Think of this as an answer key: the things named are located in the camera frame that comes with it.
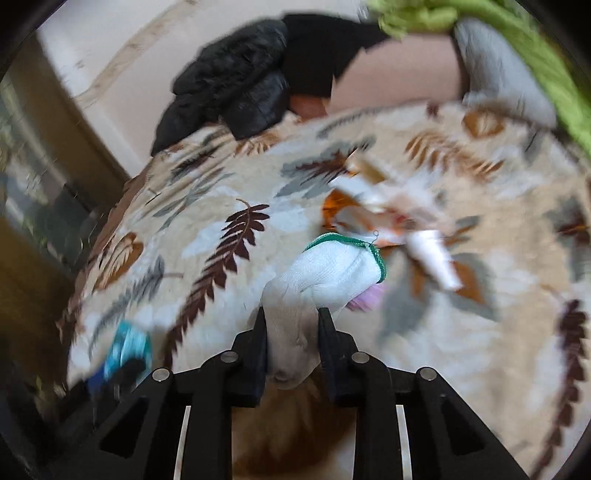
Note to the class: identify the pink paper ball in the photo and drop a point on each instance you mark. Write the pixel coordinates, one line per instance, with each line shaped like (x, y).
(369, 299)

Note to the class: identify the leaf-pattern beige blanket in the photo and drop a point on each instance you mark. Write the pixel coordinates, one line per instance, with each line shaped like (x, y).
(214, 219)

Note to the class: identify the beige cardboard box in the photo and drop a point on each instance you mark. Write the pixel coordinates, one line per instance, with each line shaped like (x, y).
(369, 186)

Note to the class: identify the teal tissue packet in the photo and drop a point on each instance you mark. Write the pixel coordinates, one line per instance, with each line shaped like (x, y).
(130, 343)

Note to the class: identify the white sock with green trim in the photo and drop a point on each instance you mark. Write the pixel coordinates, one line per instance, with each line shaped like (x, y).
(331, 272)

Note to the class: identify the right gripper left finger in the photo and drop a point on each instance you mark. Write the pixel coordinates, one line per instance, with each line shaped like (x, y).
(167, 425)

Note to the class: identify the orange plastic wrapper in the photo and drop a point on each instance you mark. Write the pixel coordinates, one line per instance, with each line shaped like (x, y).
(377, 217)

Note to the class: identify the green quilted comforter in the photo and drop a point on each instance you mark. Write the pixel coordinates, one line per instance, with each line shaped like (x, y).
(557, 75)

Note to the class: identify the grey quilted pillow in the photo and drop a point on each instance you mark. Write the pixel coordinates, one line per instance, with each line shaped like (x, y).
(499, 80)

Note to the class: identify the white spray bottle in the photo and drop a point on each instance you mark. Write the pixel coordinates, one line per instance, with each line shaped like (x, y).
(428, 248)

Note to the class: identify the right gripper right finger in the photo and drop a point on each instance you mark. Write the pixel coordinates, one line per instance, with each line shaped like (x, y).
(447, 439)

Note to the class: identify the pink bed sheet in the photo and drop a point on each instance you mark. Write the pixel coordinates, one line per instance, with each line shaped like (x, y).
(392, 73)

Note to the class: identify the black puffer jacket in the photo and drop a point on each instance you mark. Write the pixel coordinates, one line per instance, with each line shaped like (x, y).
(247, 78)

